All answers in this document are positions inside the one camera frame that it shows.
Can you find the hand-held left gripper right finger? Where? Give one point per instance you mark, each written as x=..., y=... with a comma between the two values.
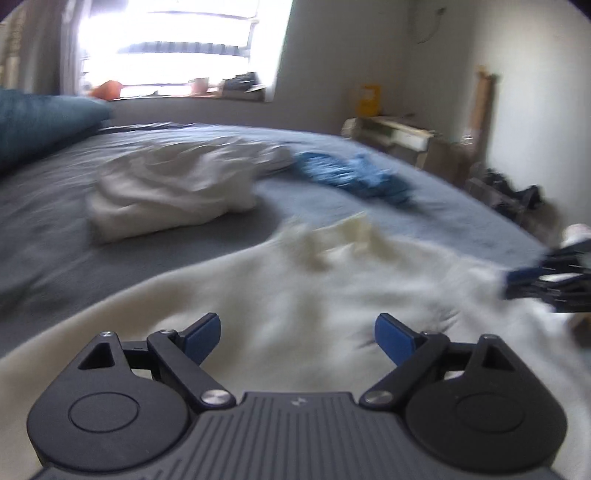
x=392, y=337

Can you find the orange bag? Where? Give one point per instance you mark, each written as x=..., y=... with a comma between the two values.
x=106, y=90

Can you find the open box of dark items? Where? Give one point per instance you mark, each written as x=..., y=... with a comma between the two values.
x=242, y=87

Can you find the blue garment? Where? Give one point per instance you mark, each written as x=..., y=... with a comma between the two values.
x=355, y=177

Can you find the barred window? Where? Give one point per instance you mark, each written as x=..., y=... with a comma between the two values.
x=184, y=46

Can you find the black machine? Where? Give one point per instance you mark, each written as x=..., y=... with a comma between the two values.
x=508, y=194

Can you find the cream fluffy blanket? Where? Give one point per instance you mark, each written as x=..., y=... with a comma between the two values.
x=286, y=295

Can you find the grey curtain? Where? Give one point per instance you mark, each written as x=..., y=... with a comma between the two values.
x=46, y=46

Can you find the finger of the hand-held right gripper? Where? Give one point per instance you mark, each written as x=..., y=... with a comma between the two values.
x=521, y=282
x=570, y=258

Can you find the cream desk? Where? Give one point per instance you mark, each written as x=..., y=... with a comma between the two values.
x=406, y=143

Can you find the yellow box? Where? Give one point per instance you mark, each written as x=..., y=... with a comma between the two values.
x=369, y=99

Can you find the teal duvet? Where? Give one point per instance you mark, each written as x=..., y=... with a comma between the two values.
x=46, y=124

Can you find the long cardboard plank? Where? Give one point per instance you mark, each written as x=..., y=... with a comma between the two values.
x=485, y=115

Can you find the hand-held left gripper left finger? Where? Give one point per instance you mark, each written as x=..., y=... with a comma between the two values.
x=203, y=334

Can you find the white shirt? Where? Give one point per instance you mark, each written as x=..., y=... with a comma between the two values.
x=171, y=189

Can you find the pink cup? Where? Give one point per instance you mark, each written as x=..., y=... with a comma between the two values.
x=201, y=86

